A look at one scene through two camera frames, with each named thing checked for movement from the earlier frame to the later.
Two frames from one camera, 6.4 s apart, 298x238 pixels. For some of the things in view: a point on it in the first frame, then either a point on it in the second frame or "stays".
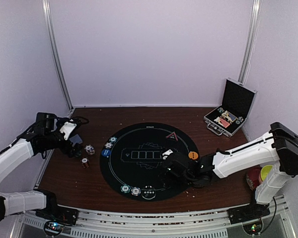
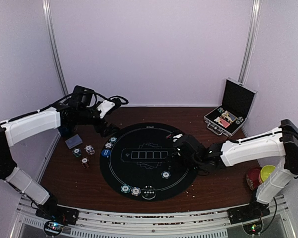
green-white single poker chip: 113,139 stays
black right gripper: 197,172 → 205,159
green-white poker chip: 125,188 stays
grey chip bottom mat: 135,191 stays
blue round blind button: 106,152 stays
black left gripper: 65,150 → 108,130
